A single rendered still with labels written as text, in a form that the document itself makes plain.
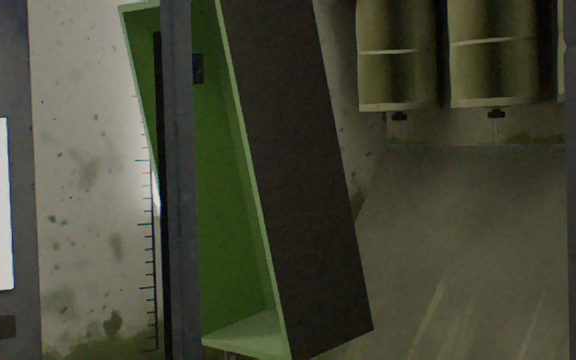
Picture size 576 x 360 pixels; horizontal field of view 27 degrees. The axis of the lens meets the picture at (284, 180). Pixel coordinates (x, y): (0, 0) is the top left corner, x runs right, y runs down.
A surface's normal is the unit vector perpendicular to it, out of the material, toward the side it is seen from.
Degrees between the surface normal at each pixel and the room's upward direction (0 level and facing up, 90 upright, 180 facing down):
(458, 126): 90
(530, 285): 57
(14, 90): 90
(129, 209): 90
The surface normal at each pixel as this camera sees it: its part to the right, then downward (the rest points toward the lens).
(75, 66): 0.58, 0.03
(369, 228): -0.70, -0.50
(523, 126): -0.81, 0.06
